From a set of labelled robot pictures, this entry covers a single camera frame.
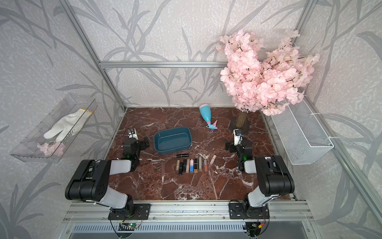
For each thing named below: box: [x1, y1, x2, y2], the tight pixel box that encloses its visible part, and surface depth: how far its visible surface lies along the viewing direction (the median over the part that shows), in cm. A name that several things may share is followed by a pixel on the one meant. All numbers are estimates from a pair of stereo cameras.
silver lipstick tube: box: [198, 156, 203, 170], surface depth 91 cm
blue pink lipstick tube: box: [190, 158, 194, 173], surface depth 90 cm
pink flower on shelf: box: [36, 140, 66, 157], surface depth 60 cm
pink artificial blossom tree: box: [215, 29, 321, 128], surface depth 66 cm
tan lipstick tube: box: [185, 158, 191, 174], surface depth 90 cm
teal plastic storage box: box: [153, 126, 193, 155], surface depth 104 cm
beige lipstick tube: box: [176, 159, 181, 171], surface depth 90 cm
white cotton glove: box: [43, 108, 94, 142], surface depth 68 cm
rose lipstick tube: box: [203, 159, 208, 172], surface depth 90 cm
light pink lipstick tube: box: [208, 154, 217, 168], surface depth 93 cm
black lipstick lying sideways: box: [176, 153, 190, 158], surface depth 94 cm
